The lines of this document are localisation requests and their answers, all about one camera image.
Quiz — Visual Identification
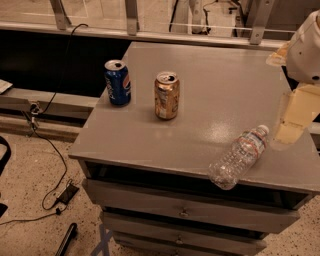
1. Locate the clear plastic water bottle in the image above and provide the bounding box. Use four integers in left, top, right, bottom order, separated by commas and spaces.
208, 125, 269, 190

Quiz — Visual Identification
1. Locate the orange soda can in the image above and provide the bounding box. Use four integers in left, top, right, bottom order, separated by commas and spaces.
154, 71, 180, 120

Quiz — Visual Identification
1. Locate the black bar on floor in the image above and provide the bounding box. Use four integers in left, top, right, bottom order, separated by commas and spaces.
55, 223, 77, 256

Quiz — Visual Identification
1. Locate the black object at left edge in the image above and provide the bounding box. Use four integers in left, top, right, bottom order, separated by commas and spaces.
0, 136, 11, 217

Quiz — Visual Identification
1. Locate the blue Pepsi can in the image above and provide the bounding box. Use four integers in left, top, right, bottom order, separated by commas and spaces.
104, 60, 131, 106

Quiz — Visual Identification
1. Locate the metal window rail frame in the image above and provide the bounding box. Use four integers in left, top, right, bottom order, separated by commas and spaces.
0, 0, 285, 49

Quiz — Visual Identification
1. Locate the black cable on floor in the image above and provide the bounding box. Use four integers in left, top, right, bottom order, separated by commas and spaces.
0, 23, 89, 226

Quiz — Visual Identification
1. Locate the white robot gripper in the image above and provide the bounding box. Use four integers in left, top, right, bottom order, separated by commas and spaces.
266, 10, 320, 145

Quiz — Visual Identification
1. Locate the grey drawer cabinet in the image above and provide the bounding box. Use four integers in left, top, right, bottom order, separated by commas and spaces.
70, 42, 320, 256

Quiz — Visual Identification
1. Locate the black power adapter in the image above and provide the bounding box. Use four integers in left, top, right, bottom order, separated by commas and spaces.
57, 184, 79, 205

